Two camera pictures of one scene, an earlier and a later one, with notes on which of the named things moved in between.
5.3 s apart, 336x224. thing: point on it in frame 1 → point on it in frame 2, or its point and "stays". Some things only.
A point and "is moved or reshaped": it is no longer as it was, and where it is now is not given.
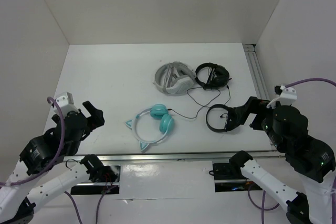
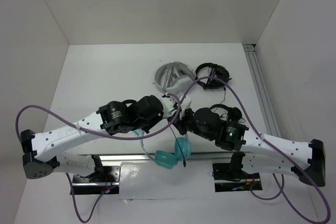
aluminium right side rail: (258, 74) stays
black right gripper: (254, 104) → (179, 125)
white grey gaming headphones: (174, 77) stays
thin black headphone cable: (229, 93) → (184, 163)
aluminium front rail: (182, 157) stays
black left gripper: (97, 115) → (157, 118)
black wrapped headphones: (218, 76) stays
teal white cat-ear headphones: (158, 111) is moved or reshaped
